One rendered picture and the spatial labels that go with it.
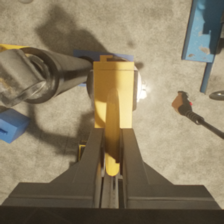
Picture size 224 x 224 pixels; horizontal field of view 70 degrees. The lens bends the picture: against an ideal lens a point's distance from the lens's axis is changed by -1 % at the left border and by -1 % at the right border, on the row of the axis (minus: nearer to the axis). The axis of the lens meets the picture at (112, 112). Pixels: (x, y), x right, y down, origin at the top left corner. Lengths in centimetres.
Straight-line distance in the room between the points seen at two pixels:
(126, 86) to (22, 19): 223
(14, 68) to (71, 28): 171
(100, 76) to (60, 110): 205
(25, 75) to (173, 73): 191
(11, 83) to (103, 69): 33
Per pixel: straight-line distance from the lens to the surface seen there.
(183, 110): 99
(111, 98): 15
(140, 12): 219
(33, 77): 54
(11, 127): 224
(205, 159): 280
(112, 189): 186
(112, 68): 24
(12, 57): 55
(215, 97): 75
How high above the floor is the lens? 209
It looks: 74 degrees down
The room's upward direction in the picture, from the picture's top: 177 degrees counter-clockwise
